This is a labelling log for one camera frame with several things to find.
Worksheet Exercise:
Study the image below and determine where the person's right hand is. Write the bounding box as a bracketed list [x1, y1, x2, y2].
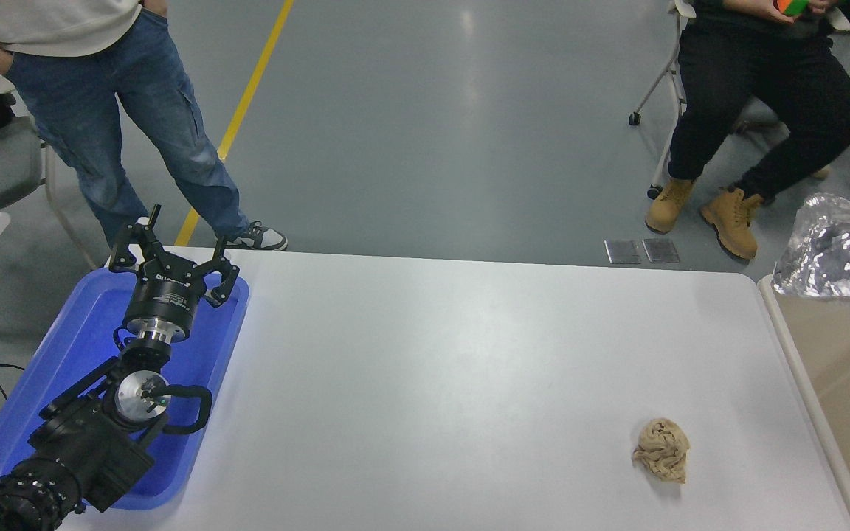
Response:
[746, 0, 796, 25]

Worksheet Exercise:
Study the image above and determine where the white frame wheeled chair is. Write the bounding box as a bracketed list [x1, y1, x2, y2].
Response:
[628, 0, 850, 201]

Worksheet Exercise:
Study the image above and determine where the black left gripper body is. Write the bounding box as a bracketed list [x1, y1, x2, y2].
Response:
[123, 267, 204, 330]

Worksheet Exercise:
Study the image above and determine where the crumpled tan paper ball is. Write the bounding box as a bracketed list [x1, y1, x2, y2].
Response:
[632, 418, 691, 485]

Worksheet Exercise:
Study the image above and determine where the metal floor plate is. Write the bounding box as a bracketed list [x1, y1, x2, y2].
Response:
[604, 239, 640, 265]
[642, 238, 680, 265]

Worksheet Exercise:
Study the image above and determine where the blue plastic tray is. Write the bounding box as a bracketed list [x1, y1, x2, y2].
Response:
[0, 265, 250, 511]

